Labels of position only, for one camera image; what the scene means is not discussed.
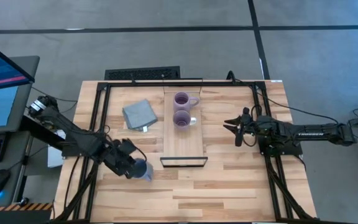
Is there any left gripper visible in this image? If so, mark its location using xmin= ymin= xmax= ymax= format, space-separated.
xmin=103 ymin=141 xmax=146 ymax=181

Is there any grey folded cloth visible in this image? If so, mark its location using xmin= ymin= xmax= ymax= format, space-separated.
xmin=122 ymin=98 xmax=158 ymax=133

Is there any yellow black hazard strip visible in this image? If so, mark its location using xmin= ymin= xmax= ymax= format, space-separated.
xmin=0 ymin=202 xmax=53 ymax=213

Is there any white paper sheet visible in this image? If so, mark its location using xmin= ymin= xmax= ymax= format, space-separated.
xmin=47 ymin=129 xmax=67 ymax=169

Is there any black keyboard on table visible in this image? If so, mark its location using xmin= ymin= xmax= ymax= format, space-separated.
xmin=104 ymin=65 xmax=181 ymax=81

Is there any ribbed pink mug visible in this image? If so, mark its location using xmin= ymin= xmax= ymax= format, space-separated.
xmin=172 ymin=91 xmax=200 ymax=113

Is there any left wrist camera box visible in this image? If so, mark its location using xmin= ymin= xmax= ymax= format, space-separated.
xmin=120 ymin=138 xmax=138 ymax=154

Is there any thin black cable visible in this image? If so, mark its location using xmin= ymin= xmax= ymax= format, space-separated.
xmin=233 ymin=79 xmax=341 ymax=125

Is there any smooth pink glass mug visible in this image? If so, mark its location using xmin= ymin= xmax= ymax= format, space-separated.
xmin=172 ymin=110 xmax=198 ymax=131

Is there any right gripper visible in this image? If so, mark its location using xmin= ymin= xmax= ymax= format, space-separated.
xmin=223 ymin=107 xmax=262 ymax=147

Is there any tall frosted cup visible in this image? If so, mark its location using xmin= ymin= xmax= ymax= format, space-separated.
xmin=132 ymin=157 xmax=154 ymax=182

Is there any wooden shelf with black frame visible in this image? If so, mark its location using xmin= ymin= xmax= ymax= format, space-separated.
xmin=160 ymin=77 xmax=209 ymax=168

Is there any dark grey operator desk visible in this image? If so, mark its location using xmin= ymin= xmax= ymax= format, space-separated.
xmin=0 ymin=130 xmax=54 ymax=224

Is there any thick black cable hose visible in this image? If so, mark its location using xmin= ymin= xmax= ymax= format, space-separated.
xmin=226 ymin=70 xmax=239 ymax=84

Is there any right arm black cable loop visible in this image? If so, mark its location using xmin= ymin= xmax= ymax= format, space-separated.
xmin=242 ymin=104 xmax=260 ymax=147

